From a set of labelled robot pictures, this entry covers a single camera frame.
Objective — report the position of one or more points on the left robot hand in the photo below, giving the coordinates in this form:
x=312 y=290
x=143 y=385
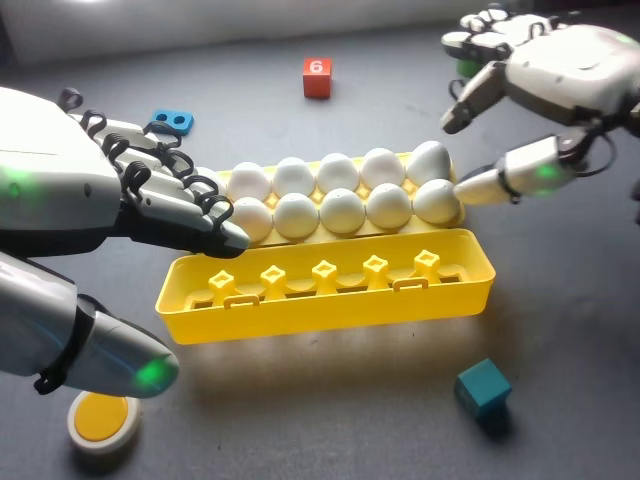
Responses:
x=50 y=175

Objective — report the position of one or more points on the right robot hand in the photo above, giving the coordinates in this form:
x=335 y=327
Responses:
x=565 y=65

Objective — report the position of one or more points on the egg half with yellow yolk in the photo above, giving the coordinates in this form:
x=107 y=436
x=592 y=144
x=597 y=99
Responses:
x=102 y=417

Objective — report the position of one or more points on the yellow plastic egg carton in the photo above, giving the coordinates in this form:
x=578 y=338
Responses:
x=325 y=310

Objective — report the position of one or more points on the green block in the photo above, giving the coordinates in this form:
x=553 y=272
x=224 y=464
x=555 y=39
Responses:
x=466 y=67

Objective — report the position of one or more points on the blue block with two holes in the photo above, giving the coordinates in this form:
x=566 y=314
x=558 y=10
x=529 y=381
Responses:
x=172 y=124

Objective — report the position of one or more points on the white backdrop panel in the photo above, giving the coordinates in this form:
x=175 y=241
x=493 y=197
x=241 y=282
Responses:
x=200 y=25

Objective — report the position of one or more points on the grey table cloth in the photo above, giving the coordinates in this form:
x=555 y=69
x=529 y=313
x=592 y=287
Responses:
x=550 y=300

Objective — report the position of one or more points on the red number cube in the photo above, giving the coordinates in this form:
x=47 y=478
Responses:
x=317 y=80

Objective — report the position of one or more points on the teal cube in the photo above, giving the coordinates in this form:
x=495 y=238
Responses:
x=482 y=390

